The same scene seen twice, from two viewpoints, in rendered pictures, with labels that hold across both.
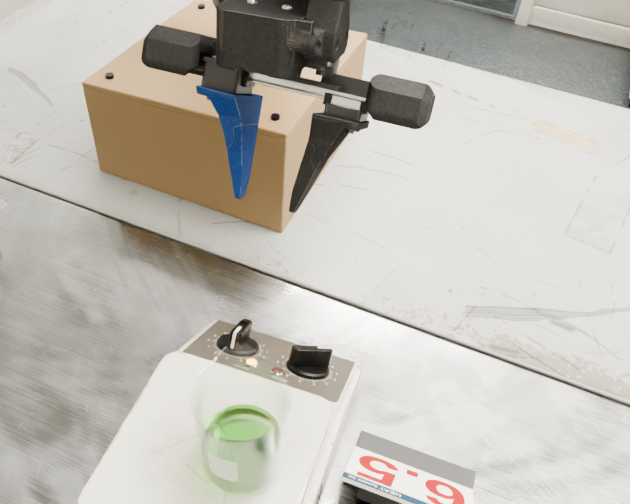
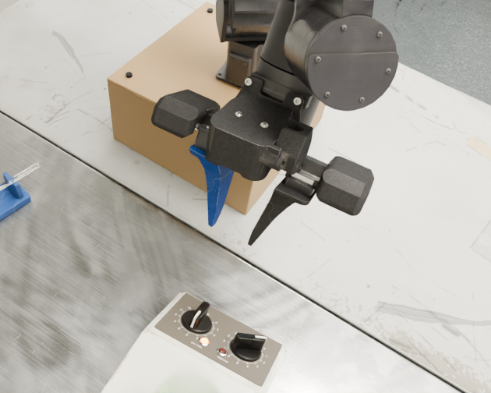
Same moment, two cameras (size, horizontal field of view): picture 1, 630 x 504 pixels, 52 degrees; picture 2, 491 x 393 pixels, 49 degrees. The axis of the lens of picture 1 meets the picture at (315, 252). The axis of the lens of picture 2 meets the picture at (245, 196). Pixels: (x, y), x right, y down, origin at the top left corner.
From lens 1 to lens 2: 13 cm
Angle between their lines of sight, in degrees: 8
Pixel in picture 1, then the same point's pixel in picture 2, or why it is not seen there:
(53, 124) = (82, 90)
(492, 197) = (418, 205)
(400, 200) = not seen: hidden behind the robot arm
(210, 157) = not seen: hidden behind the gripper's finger
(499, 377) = (391, 367)
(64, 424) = (64, 355)
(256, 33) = (237, 148)
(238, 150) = (215, 195)
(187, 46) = (186, 119)
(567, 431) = not seen: outside the picture
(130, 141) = (139, 125)
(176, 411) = (143, 383)
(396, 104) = (339, 196)
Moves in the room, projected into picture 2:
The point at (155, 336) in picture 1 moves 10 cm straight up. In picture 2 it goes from (138, 292) to (134, 246)
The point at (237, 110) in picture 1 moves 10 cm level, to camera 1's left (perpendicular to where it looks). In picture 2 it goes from (218, 170) to (103, 140)
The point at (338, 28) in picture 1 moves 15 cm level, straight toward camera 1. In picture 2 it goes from (300, 154) to (250, 369)
